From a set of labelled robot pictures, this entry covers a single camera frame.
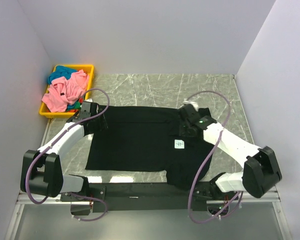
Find black t shirt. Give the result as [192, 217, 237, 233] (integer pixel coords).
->
[85, 106, 214, 190]

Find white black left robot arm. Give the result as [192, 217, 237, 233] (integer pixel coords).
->
[20, 101, 109, 205]

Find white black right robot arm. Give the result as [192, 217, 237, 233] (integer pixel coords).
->
[178, 104, 282, 200]

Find orange red t shirt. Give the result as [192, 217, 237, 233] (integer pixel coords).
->
[65, 108, 81, 113]

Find pink t shirt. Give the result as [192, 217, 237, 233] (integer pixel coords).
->
[42, 69, 89, 113]

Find teal blue t shirt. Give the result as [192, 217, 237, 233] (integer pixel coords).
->
[47, 65, 77, 85]

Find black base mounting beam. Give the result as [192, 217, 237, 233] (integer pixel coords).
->
[59, 181, 241, 215]

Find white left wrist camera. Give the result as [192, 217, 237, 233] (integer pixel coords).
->
[82, 98, 93, 103]

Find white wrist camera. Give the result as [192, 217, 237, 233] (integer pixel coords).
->
[82, 98, 93, 103]
[182, 99, 199, 111]

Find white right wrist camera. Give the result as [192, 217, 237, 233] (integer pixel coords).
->
[182, 99, 199, 111]

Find aluminium extrusion rail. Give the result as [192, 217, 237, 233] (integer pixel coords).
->
[16, 191, 281, 205]

